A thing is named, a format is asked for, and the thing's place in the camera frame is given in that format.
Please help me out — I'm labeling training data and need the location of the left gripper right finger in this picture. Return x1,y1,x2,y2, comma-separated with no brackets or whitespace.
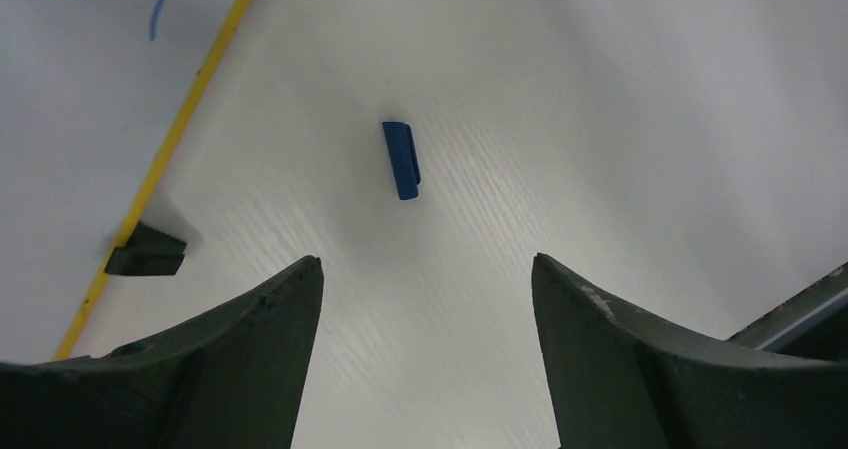
532,254,847,448

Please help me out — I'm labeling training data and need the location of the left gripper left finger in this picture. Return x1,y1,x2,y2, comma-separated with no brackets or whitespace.
1,256,324,448

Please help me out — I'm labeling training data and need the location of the blue marker cap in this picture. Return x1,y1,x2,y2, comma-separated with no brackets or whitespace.
382,121,421,201

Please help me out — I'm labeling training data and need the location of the yellow framed whiteboard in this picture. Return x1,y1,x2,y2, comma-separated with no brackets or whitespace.
1,0,253,364

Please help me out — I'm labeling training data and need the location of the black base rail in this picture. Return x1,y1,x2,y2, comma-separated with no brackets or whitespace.
729,265,847,362

